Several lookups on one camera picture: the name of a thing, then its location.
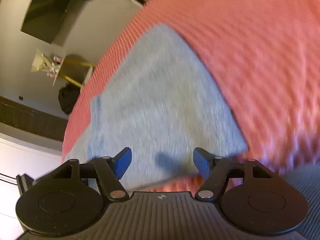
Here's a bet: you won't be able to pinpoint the wrapped flower bouquet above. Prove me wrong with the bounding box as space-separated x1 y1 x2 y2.
30 49 63 78

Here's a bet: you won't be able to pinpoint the grey sweatpants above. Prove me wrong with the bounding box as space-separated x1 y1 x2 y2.
67 24 248 190

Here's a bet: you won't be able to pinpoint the yellow-legged side table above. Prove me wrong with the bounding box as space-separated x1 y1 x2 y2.
53 54 96 88

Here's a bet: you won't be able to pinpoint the black wall television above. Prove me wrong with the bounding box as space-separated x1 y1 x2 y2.
21 0 90 46

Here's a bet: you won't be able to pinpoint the black bag on floor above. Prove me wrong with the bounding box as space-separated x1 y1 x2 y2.
58 83 80 115

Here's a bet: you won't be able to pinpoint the dark wooden door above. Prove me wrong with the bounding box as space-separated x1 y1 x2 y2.
1 96 67 141

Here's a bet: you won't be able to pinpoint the red ribbed bedspread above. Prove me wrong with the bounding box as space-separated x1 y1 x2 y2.
62 0 319 191

